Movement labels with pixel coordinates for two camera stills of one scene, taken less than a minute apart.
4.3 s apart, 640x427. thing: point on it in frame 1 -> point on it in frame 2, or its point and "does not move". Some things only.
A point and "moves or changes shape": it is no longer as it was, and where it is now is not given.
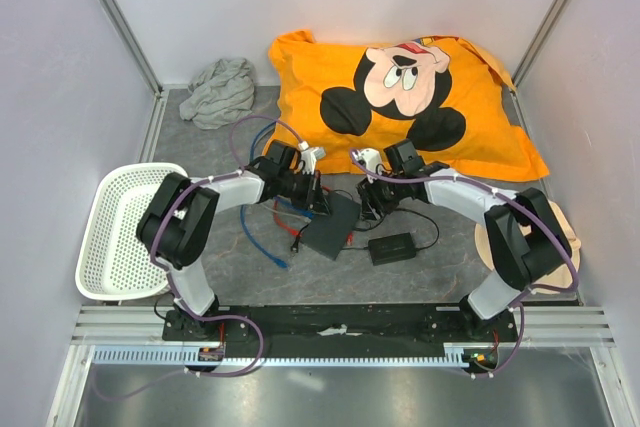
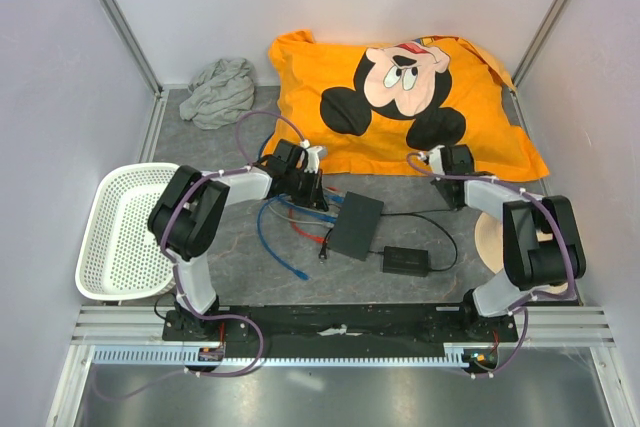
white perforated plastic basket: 113,263 does not move
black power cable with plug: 295,246 -> 324,249
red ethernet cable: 349,234 moves or changes shape
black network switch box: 330,234 moves or changes shape
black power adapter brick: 391,248 -> 405,261
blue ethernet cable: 281,203 -> 294,200
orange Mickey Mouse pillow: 450,95 does not move
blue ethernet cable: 266,253 -> 300,273
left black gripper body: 299,187 does not move
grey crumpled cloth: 222,95 does not move
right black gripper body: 386,194 -> 441,184
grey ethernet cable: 306,219 moves or changes shape
